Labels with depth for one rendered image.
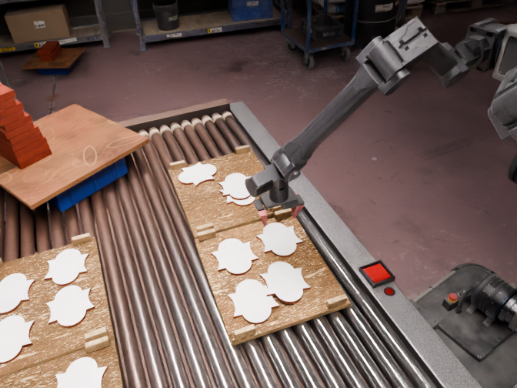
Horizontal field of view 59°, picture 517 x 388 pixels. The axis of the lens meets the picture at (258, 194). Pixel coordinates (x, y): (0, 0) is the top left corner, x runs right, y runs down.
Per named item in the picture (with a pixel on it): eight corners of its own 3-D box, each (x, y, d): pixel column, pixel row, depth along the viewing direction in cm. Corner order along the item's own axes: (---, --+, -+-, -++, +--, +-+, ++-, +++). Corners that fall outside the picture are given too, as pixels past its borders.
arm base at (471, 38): (487, 72, 133) (499, 31, 126) (470, 80, 130) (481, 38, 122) (461, 63, 139) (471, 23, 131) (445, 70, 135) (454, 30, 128)
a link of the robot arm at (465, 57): (478, 56, 126) (466, 41, 128) (455, 66, 122) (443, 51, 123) (457, 78, 134) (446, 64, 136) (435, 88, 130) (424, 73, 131)
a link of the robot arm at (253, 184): (303, 171, 123) (285, 145, 125) (268, 187, 118) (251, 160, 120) (288, 189, 133) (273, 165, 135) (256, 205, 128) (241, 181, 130)
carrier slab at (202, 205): (251, 152, 189) (251, 148, 188) (291, 212, 159) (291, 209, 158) (168, 172, 180) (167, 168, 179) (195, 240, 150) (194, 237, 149)
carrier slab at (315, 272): (292, 215, 158) (292, 212, 157) (350, 306, 128) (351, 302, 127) (194, 242, 150) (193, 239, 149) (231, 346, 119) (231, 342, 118)
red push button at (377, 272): (378, 265, 140) (379, 262, 139) (391, 279, 135) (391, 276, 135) (362, 272, 138) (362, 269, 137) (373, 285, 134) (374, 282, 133)
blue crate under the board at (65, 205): (85, 147, 197) (78, 127, 190) (131, 172, 181) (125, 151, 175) (17, 182, 178) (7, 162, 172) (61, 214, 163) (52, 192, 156)
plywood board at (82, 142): (75, 106, 204) (75, 102, 203) (149, 142, 179) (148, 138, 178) (-37, 158, 175) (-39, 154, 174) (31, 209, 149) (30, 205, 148)
